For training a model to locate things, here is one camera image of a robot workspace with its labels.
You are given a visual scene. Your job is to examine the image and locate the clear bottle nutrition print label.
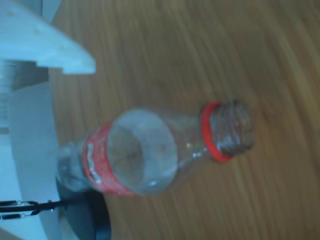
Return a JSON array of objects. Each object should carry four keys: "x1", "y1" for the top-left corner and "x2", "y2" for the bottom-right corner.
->
[{"x1": 55, "y1": 99, "x2": 256, "y2": 197}]

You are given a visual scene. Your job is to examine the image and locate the black metal clip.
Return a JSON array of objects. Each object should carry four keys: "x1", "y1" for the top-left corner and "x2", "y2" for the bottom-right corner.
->
[{"x1": 0, "y1": 199, "x2": 68, "y2": 220}]

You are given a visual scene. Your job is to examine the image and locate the black stand base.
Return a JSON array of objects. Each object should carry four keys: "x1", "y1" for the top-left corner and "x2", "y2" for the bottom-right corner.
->
[{"x1": 56, "y1": 178, "x2": 112, "y2": 240}]

